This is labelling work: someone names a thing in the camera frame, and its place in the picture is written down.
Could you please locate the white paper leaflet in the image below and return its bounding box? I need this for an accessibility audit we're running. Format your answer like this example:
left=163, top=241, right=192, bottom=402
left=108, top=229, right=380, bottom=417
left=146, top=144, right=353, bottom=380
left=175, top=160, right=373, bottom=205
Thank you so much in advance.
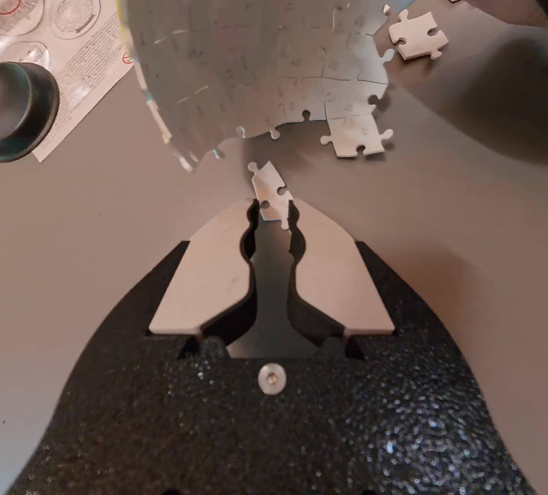
left=0, top=0, right=134, bottom=162

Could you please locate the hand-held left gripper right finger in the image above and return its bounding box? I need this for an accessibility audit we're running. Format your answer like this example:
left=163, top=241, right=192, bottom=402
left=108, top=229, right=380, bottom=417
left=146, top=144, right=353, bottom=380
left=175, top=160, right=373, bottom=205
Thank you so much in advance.
left=288, top=199, right=394, bottom=346

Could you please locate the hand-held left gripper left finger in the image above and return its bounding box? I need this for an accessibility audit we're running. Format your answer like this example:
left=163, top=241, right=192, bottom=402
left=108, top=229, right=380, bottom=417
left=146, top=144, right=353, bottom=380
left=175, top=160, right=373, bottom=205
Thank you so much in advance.
left=148, top=200, right=259, bottom=344

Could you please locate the black round ball stand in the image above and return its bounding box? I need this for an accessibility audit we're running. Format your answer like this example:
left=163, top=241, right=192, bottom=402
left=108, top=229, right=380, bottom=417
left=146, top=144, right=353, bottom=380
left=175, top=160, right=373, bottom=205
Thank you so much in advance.
left=0, top=62, right=60, bottom=163

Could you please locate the partly built puzzle ball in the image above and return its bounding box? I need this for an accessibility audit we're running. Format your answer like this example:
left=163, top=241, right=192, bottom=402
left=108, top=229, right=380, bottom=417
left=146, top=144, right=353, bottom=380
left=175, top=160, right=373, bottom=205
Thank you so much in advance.
left=113, top=0, right=394, bottom=172

